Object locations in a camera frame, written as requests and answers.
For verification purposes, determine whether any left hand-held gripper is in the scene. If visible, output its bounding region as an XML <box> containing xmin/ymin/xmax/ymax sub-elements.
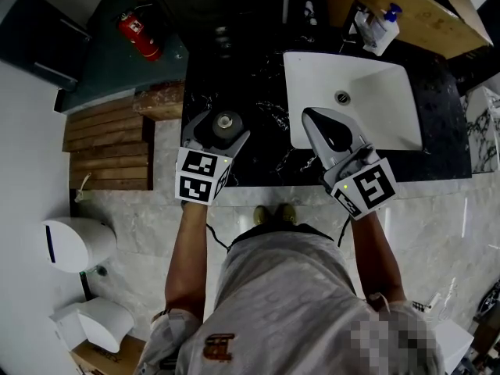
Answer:
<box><xmin>173</xmin><ymin>109</ymin><xmax>252</xmax><ymax>207</ymax></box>

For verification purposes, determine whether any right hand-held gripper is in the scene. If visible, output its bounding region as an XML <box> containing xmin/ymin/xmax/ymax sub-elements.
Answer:
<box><xmin>301</xmin><ymin>106</ymin><xmax>400</xmax><ymax>222</ymax></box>

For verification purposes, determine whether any grey metal bottle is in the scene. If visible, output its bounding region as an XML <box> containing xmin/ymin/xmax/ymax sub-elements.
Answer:
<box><xmin>193</xmin><ymin>109</ymin><xmax>245</xmax><ymax>150</ymax></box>

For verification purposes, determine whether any person's right forearm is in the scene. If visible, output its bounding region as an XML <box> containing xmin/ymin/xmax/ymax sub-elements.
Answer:
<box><xmin>348</xmin><ymin>210</ymin><xmax>408</xmax><ymax>305</ymax></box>

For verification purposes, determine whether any person's left forearm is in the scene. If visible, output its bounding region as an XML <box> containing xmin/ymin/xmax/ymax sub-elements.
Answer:
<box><xmin>163</xmin><ymin>199</ymin><xmax>209</xmax><ymax>322</ymax></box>

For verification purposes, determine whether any black marble countertop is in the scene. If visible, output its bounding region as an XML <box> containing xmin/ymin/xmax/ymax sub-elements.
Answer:
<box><xmin>180</xmin><ymin>24</ymin><xmax>474</xmax><ymax>189</ymax></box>

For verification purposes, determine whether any white sink basin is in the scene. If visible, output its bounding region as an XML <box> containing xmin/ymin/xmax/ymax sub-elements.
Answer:
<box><xmin>282</xmin><ymin>50</ymin><xmax>424</xmax><ymax>152</ymax></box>

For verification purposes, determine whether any white soap bottle blue pump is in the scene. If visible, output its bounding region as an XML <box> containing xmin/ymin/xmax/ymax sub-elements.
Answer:
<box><xmin>362</xmin><ymin>2</ymin><xmax>404</xmax><ymax>58</ymax></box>

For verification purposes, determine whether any brown wooden block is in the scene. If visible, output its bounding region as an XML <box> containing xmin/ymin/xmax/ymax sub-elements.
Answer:
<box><xmin>132</xmin><ymin>79</ymin><xmax>187</xmax><ymax>123</ymax></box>

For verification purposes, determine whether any person's right olive shoe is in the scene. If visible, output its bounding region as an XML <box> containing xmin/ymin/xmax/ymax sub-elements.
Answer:
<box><xmin>274</xmin><ymin>203</ymin><xmax>297</xmax><ymax>224</ymax></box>

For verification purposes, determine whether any person's olive shoe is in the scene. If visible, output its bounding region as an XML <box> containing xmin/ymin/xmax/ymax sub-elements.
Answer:
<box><xmin>274</xmin><ymin>203</ymin><xmax>297</xmax><ymax>224</ymax></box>
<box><xmin>252</xmin><ymin>205</ymin><xmax>271</xmax><ymax>227</ymax></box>

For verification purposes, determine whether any person's left olive shoe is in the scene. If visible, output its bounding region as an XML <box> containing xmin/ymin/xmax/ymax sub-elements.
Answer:
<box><xmin>252</xmin><ymin>205</ymin><xmax>271</xmax><ymax>227</ymax></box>

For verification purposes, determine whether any black ribbed object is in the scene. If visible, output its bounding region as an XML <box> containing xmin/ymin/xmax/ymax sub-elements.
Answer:
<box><xmin>212</xmin><ymin>25</ymin><xmax>236</xmax><ymax>60</ymax></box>

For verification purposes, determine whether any wooden slat pallet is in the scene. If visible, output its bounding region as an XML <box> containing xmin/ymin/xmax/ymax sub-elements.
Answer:
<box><xmin>62</xmin><ymin>93</ymin><xmax>155</xmax><ymax>192</ymax></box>

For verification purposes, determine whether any chrome faucet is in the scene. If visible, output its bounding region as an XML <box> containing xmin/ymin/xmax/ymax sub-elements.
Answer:
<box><xmin>342</xmin><ymin>0</ymin><xmax>378</xmax><ymax>51</ymax></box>

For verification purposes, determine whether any white marble patterned cabinet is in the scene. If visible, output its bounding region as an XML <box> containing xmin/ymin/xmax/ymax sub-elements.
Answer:
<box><xmin>462</xmin><ymin>85</ymin><xmax>500</xmax><ymax>175</ymax></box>

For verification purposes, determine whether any white trash bin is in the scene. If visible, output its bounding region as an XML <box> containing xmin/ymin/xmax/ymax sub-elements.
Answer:
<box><xmin>41</xmin><ymin>216</ymin><xmax>118</xmax><ymax>274</ymax></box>

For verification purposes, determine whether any person's grey patterned shirt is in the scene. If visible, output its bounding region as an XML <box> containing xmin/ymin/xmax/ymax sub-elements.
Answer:
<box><xmin>134</xmin><ymin>223</ymin><xmax>447</xmax><ymax>375</ymax></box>

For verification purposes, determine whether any green floor fitting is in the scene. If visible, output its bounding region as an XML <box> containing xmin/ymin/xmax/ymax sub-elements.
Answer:
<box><xmin>79</xmin><ymin>265</ymin><xmax>109</xmax><ymax>279</ymax></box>

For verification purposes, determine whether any black cabinet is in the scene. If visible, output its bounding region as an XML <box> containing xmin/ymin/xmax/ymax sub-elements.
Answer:
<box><xmin>455</xmin><ymin>0</ymin><xmax>500</xmax><ymax>98</ymax></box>

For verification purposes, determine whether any dark grey cabinet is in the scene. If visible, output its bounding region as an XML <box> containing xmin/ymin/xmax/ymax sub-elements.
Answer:
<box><xmin>0</xmin><ymin>0</ymin><xmax>93</xmax><ymax>94</ymax></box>

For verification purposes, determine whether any white paper dispenser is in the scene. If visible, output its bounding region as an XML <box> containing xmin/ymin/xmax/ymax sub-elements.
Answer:
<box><xmin>48</xmin><ymin>296</ymin><xmax>136</xmax><ymax>355</ymax></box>

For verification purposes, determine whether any black device on floor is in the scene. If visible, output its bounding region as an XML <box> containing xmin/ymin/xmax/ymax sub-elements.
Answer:
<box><xmin>473</xmin><ymin>280</ymin><xmax>500</xmax><ymax>320</ymax></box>

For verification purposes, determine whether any white box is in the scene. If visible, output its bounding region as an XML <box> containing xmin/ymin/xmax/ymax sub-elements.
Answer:
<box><xmin>433</xmin><ymin>320</ymin><xmax>476</xmax><ymax>375</ymax></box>

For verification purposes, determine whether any small brown cardboard box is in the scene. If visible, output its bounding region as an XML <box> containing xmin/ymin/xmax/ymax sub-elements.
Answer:
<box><xmin>70</xmin><ymin>334</ymin><xmax>148</xmax><ymax>375</ymax></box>

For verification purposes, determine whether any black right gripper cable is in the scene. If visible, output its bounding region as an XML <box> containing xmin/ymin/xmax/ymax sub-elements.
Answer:
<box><xmin>336</xmin><ymin>214</ymin><xmax>353</xmax><ymax>248</ymax></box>

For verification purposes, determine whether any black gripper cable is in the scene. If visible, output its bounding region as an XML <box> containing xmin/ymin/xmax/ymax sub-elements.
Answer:
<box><xmin>204</xmin><ymin>222</ymin><xmax>234</xmax><ymax>254</ymax></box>
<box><xmin>336</xmin><ymin>214</ymin><xmax>353</xmax><ymax>248</ymax></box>

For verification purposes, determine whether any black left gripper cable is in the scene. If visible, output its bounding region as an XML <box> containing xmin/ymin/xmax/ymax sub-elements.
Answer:
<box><xmin>204</xmin><ymin>222</ymin><xmax>234</xmax><ymax>254</ymax></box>

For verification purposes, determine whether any beige rope handle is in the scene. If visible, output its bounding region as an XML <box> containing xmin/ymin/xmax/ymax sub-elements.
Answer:
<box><xmin>73</xmin><ymin>172</ymin><xmax>93</xmax><ymax>204</ymax></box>

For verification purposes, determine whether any white power strip with cables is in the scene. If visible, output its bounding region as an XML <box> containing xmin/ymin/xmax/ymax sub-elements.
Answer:
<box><xmin>427</xmin><ymin>277</ymin><xmax>461</xmax><ymax>320</ymax></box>

